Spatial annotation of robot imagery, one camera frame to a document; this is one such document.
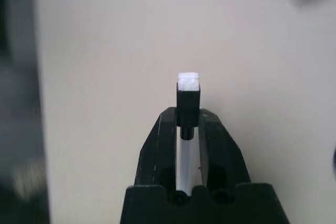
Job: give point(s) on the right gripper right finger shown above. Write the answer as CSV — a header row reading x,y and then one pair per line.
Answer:
x,y
220,155

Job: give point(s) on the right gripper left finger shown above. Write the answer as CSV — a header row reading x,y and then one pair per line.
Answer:
x,y
157,150

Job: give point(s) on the white marker with black cap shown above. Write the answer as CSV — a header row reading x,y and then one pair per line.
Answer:
x,y
187,98

